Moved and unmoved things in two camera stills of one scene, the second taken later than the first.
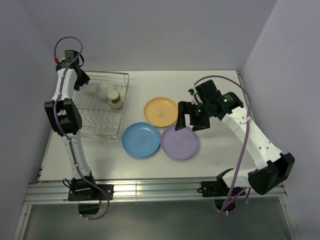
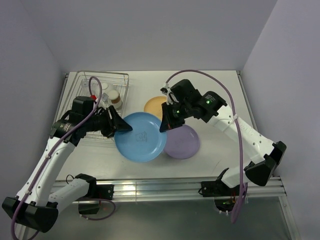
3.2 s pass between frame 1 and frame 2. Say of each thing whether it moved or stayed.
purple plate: stayed
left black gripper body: moved
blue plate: moved
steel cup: stayed
